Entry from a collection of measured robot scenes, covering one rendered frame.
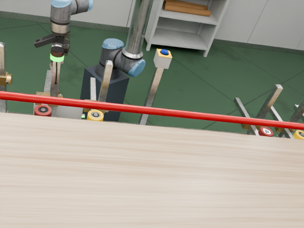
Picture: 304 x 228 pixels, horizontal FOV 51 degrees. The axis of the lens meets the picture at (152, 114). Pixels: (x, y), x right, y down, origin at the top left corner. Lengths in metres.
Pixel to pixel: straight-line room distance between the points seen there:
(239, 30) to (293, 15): 0.89
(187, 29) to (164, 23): 0.37
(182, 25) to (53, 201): 3.85
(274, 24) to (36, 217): 4.86
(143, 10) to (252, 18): 3.33
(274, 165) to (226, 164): 0.29
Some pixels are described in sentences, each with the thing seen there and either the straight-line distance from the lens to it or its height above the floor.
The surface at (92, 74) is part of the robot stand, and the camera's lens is 2.45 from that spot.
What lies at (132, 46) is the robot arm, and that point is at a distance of 2.20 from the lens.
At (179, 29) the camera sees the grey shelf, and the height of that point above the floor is 0.16.
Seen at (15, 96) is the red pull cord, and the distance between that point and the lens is 0.32.
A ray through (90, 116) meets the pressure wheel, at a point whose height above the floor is 0.91.
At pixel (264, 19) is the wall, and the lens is 5.38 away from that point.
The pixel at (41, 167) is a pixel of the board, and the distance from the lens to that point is 1.37.
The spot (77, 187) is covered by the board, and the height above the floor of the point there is 0.90.
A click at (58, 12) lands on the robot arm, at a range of 1.55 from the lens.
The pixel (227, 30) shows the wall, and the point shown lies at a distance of 5.14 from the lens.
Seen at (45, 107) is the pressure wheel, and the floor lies 0.90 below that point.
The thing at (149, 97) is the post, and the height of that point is 0.95.
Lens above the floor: 1.95
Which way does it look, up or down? 38 degrees down
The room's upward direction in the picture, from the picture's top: 19 degrees clockwise
